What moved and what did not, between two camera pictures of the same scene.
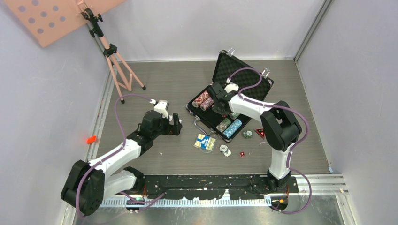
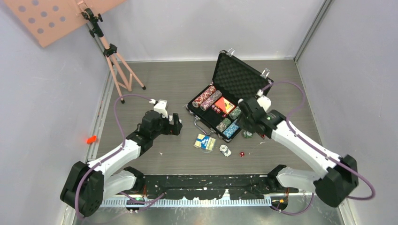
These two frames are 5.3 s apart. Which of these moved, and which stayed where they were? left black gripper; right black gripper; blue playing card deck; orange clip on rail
Moved: right black gripper
Stayed: orange clip on rail; left black gripper; blue playing card deck
